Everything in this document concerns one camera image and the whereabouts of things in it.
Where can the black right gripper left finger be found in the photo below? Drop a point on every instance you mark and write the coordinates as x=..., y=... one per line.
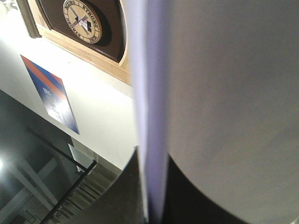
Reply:
x=121, y=203

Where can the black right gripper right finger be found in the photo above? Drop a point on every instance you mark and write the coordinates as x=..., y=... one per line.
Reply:
x=232, y=190

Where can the white paper stack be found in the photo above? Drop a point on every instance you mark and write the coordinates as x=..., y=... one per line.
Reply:
x=212, y=78

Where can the wooden framed round emblem plaque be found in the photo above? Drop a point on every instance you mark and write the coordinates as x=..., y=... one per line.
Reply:
x=92, y=30

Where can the blue red booklet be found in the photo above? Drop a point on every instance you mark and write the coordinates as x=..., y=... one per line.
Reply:
x=52, y=93

